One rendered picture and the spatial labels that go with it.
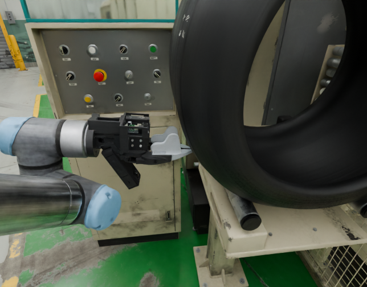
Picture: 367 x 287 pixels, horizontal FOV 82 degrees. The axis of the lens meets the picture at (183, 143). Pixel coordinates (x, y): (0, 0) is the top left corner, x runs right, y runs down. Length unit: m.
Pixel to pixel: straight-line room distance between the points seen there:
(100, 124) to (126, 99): 0.60
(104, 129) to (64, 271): 1.27
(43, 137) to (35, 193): 0.15
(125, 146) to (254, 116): 0.50
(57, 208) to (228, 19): 0.33
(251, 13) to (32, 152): 0.42
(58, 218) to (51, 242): 1.42
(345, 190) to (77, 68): 0.97
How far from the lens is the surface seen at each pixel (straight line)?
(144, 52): 0.97
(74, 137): 0.44
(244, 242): 0.53
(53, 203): 0.35
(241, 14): 0.30
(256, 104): 0.77
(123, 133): 0.41
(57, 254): 1.70
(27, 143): 0.47
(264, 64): 0.74
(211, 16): 0.31
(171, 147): 0.44
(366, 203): 0.63
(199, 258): 1.48
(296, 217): 0.69
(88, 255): 1.62
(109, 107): 1.04
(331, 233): 0.69
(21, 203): 0.32
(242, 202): 0.50
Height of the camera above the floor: 1.26
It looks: 29 degrees down
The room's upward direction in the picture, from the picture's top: straight up
